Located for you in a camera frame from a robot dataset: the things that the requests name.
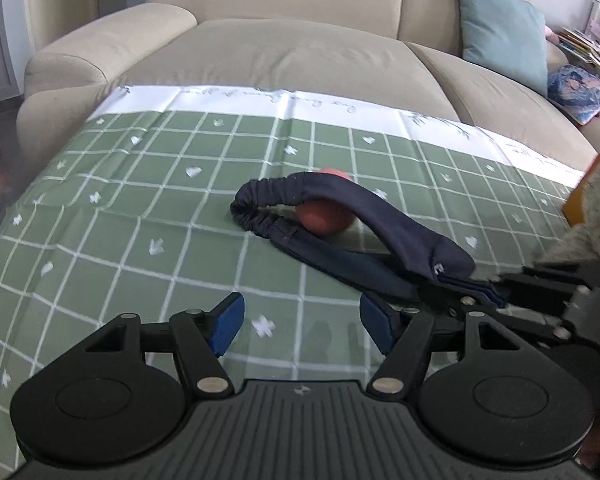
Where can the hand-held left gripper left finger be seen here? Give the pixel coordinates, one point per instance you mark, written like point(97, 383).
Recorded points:
point(227, 325)

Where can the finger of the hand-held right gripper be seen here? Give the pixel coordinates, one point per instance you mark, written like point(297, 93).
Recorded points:
point(540, 290)
point(510, 322)

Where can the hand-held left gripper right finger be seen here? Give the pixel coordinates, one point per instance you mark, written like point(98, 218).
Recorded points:
point(377, 322)

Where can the navy fabric pouch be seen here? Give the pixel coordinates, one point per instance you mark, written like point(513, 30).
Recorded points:
point(410, 250)

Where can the red ball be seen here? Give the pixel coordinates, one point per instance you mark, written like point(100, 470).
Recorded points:
point(325, 217)

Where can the green checked tablecloth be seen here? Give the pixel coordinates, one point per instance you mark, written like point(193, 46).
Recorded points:
point(130, 210)

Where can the blue printed cushion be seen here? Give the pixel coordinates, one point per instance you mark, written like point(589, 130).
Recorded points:
point(580, 92)

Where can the stack of books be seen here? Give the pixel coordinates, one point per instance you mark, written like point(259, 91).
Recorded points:
point(585, 47)

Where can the light blue cushion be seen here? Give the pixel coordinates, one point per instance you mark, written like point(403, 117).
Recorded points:
point(505, 35)

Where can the beige sofa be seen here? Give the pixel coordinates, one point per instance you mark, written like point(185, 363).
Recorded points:
point(280, 50)

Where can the cream door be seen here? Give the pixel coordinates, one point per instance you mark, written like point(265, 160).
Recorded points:
point(55, 0)

